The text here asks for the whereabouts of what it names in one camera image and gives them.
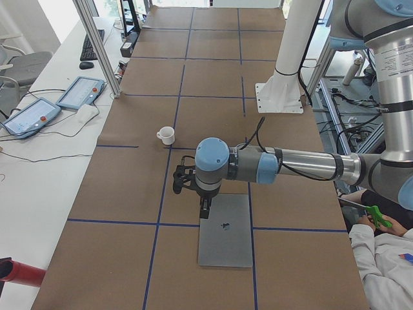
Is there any blue teach pendant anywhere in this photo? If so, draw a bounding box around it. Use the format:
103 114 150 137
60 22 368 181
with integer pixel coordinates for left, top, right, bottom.
1 98 61 139
56 76 105 110

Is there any far blue teach pendant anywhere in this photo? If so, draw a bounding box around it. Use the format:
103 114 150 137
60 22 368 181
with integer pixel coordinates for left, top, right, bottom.
56 76 105 110

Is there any white pedestal base plate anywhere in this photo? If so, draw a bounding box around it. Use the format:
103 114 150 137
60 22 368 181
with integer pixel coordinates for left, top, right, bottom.
255 72 303 114

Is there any black monitor stand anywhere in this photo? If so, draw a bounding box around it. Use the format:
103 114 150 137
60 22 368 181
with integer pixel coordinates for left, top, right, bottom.
117 0 152 39

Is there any aluminium frame post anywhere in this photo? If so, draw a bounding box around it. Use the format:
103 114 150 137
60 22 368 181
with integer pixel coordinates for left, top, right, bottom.
73 0 121 98

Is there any grey office chair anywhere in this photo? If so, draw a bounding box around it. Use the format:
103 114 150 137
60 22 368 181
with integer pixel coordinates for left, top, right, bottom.
1 34 53 101

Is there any grey closed laptop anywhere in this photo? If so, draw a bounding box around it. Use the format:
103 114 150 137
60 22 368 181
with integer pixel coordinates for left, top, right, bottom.
198 194 252 267

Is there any person in white shirt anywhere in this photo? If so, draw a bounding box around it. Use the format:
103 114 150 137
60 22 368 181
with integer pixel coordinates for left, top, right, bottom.
343 189 412 309

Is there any red cylinder tool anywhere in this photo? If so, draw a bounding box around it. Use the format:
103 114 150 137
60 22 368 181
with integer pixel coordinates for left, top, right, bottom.
1 258 46 287

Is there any black computer keyboard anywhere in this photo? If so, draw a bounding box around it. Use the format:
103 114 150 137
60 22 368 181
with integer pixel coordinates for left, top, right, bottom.
79 35 97 61

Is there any green handled tool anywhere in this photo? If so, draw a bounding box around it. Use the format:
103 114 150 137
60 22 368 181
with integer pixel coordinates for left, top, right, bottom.
338 197 392 229

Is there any black computer mouse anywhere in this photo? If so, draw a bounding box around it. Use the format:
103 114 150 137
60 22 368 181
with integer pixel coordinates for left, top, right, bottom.
79 61 94 70

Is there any white ceramic cup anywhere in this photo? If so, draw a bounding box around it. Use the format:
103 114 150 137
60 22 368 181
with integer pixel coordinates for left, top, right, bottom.
156 126 175 145

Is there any white crumpled cloth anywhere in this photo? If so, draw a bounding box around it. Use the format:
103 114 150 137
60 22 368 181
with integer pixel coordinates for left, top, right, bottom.
76 104 98 124

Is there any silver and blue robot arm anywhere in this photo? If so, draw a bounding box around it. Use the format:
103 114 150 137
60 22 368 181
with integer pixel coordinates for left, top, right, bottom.
194 1 412 218

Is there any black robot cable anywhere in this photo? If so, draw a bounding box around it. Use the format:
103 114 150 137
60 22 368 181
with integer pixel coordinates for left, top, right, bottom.
237 116 336 181

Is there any brown paper table cover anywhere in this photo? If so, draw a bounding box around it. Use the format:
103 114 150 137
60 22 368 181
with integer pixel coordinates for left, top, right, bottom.
32 5 370 310

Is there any near blue teach pendant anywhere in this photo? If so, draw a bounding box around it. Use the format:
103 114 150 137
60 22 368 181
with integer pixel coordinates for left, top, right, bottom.
1 98 61 139

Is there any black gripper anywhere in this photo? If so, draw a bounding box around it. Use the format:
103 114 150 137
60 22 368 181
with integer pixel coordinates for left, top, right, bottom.
196 188 219 220

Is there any black box device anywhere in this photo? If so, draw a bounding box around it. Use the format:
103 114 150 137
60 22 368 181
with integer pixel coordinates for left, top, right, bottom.
120 32 139 58

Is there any person's hand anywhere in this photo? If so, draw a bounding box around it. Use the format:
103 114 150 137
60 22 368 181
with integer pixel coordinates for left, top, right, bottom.
358 215 408 236

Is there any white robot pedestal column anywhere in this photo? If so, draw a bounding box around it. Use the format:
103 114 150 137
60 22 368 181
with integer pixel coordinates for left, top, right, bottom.
274 0 324 76

